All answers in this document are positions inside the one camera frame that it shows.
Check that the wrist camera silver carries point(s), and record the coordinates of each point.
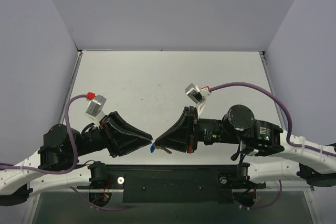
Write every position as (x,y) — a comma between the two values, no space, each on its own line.
(94,110)
(198,96)

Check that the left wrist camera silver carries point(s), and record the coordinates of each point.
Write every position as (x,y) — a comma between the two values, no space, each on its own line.
(94,110)

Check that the blue key tag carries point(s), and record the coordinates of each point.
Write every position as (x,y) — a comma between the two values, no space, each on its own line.
(152,148)

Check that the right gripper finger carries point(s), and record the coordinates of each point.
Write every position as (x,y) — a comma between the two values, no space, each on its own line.
(177,145)
(179,129)

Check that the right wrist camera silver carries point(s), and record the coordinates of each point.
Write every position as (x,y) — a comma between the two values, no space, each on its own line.
(198,96)

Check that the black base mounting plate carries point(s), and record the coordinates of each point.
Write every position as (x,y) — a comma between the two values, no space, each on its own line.
(172,183)

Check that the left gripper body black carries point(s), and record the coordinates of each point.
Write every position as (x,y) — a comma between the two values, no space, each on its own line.
(109,135)

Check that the silver key with blue tag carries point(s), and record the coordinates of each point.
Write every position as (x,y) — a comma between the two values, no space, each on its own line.
(164,149)

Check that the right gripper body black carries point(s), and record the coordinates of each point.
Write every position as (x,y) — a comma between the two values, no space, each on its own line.
(192,129)

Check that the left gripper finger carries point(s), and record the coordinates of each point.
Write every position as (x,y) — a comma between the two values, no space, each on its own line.
(121,123)
(129,144)

